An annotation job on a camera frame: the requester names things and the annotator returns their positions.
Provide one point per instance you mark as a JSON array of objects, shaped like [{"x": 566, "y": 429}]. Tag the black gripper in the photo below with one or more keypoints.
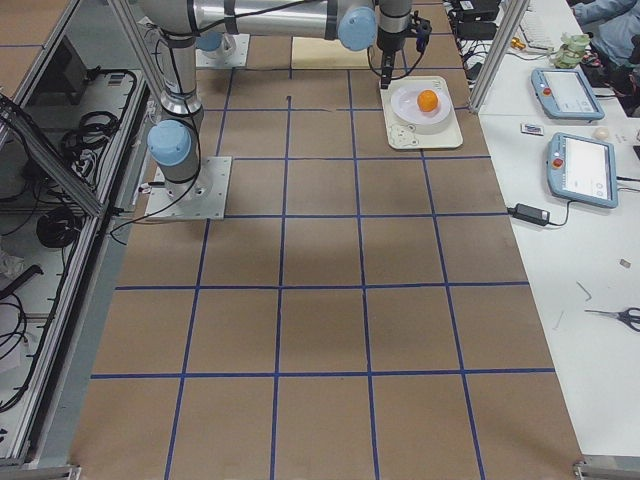
[{"x": 388, "y": 42}]

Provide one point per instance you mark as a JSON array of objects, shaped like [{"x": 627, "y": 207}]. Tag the white round plate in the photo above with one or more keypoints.
[{"x": 403, "y": 102}]

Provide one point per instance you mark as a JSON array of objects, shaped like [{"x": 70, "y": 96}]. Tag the orange fruit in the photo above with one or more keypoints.
[{"x": 427, "y": 101}]

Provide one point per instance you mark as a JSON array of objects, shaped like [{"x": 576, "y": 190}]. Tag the wooden cutting board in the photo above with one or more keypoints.
[{"x": 320, "y": 54}]

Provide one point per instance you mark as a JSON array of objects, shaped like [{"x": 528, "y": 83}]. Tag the black power adapter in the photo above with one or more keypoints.
[{"x": 477, "y": 30}]

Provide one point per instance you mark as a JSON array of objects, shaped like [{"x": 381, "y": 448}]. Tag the gold cylindrical tool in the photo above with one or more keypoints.
[{"x": 517, "y": 44}]

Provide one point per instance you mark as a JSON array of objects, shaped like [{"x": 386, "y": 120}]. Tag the small white card box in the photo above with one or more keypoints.
[{"x": 532, "y": 129}]

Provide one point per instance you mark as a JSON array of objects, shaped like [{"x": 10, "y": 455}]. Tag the far teach pendant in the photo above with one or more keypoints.
[{"x": 565, "y": 94}]

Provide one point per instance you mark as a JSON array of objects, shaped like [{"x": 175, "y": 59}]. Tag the teach pendant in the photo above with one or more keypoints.
[
  {"x": 565, "y": 94},
  {"x": 583, "y": 170}
]

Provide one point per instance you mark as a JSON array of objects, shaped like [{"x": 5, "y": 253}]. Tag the small black power brick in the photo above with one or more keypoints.
[{"x": 529, "y": 214}]

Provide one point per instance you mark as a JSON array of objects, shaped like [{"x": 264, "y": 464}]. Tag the seated person in blue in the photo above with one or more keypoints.
[{"x": 618, "y": 23}]

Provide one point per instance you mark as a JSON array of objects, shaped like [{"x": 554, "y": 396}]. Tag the near teach pendant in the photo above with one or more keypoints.
[{"x": 583, "y": 170}]

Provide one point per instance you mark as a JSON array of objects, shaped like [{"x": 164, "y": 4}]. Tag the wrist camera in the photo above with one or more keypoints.
[{"x": 421, "y": 30}]

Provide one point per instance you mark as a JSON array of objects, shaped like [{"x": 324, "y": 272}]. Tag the aluminium frame post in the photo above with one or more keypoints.
[{"x": 513, "y": 13}]

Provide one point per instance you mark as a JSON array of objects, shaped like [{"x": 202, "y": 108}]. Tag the black handled scissors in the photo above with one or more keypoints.
[{"x": 628, "y": 317}]

